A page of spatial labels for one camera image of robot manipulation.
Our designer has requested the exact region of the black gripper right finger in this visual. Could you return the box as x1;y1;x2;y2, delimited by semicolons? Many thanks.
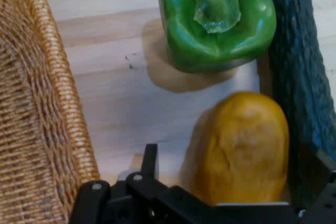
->
296;142;336;224

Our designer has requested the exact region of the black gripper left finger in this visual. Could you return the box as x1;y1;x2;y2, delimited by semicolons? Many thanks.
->
69;144;219;224

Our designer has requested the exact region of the dark green cucumber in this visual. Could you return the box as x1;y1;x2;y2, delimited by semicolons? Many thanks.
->
264;0;336;210

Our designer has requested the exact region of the yellow potato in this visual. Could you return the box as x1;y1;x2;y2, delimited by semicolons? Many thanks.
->
181;91;290;207

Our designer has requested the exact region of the woven wicker basket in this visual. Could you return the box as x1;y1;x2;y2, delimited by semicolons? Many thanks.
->
0;0;101;224

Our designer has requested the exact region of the green bell pepper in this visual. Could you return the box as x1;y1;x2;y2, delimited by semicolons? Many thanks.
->
156;0;278;74

